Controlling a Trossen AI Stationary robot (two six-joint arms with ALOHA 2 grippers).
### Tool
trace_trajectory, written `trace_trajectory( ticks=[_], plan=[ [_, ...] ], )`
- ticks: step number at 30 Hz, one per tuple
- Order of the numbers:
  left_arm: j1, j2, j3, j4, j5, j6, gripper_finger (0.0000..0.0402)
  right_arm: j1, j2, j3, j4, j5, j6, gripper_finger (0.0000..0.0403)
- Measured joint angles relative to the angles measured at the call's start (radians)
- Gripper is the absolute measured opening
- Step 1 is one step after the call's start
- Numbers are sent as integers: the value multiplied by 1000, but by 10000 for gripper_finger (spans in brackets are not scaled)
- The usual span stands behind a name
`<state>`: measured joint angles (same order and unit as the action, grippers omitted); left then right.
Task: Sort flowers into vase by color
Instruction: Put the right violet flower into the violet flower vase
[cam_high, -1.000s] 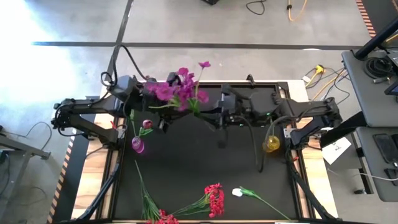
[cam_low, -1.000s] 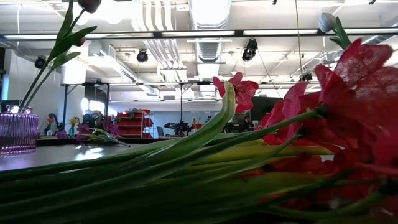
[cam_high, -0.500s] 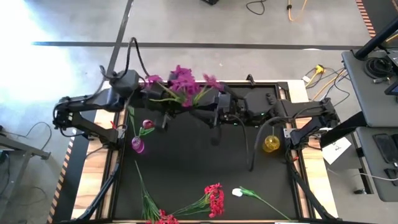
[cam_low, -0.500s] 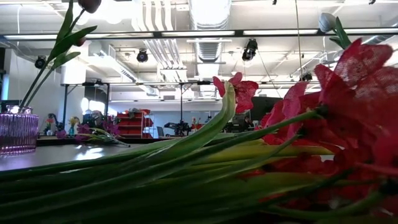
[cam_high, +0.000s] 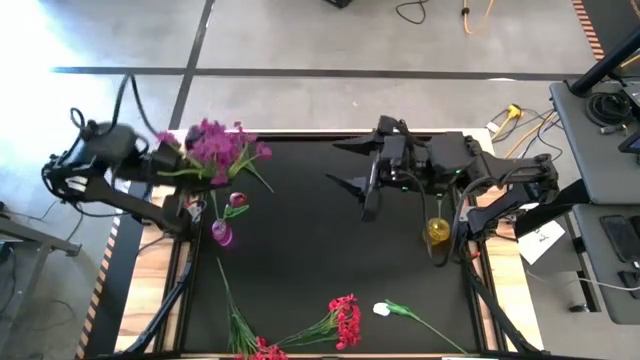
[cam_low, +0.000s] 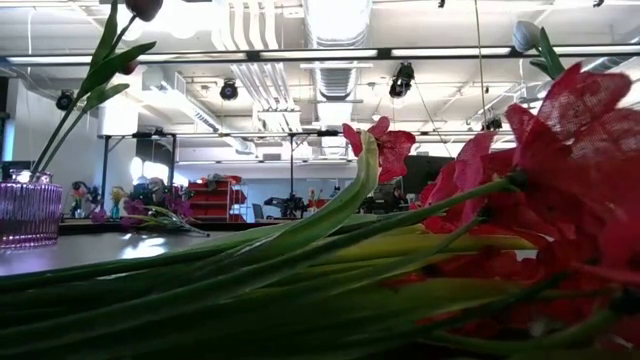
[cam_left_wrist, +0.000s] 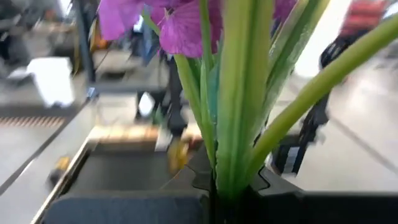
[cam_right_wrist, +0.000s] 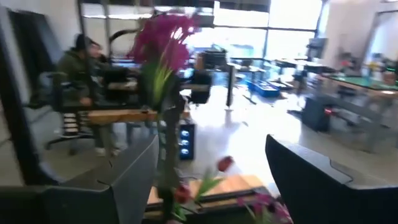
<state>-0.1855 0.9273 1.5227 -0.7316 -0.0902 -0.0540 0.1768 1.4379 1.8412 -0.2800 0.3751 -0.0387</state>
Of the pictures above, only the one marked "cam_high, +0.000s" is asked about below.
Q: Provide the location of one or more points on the red flower bunch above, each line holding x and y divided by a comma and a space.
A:
267, 352
347, 320

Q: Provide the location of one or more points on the black phone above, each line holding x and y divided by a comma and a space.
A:
620, 237

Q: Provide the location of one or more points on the black tablet screen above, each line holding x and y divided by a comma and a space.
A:
632, 144

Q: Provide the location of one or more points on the grey desk with pole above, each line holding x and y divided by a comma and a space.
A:
590, 160

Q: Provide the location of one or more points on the grey table leg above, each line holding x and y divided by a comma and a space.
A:
40, 242

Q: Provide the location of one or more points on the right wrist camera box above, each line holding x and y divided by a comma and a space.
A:
395, 152

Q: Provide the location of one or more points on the grey desk with phone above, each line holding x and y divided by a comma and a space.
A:
600, 300

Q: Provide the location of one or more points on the purple glass vase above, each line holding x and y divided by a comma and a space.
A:
221, 234

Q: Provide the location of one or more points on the pink tulip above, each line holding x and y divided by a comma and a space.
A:
238, 199

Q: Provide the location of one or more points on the white paper sheet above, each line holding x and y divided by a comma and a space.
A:
540, 242

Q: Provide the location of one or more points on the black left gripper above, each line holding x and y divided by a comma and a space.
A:
160, 162

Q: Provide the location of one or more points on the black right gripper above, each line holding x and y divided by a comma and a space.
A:
419, 157

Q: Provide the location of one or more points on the black pole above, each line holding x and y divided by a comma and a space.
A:
605, 62

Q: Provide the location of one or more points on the yellow glass vase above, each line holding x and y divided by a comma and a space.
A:
438, 231

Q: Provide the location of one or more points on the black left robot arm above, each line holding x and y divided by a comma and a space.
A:
100, 150

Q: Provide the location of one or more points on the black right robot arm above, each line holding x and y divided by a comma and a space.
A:
500, 167

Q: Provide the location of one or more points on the purple flower bunch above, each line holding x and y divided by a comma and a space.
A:
215, 147
167, 138

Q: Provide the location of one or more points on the black support beam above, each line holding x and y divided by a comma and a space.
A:
560, 210

